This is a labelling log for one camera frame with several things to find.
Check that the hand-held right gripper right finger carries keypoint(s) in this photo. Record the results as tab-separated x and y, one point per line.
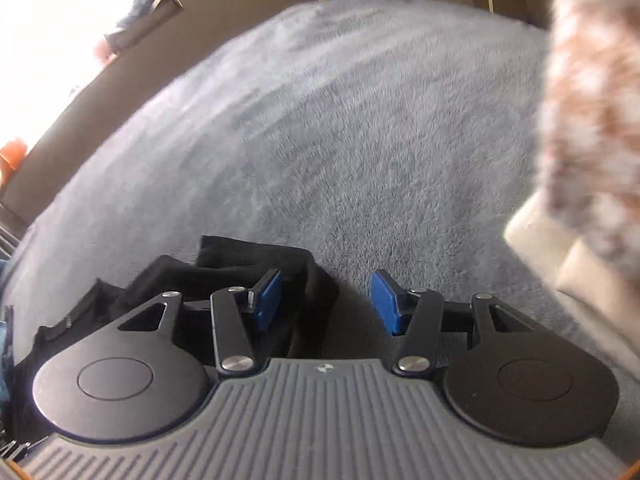
387	307

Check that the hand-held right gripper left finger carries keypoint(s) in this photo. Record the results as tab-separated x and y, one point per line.
265	300

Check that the black t-shirt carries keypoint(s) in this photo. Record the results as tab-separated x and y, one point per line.
225	265

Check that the cream folded blanket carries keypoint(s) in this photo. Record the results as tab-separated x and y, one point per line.
545	240

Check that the grey bed blanket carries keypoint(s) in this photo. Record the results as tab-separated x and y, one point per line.
325	135

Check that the orange container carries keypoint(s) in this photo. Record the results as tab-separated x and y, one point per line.
12	152

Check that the red pot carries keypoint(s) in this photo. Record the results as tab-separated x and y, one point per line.
103	52

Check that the dark crumpled cloth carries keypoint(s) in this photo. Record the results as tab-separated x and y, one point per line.
140	7

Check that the window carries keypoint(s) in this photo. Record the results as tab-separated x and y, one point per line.
50	35

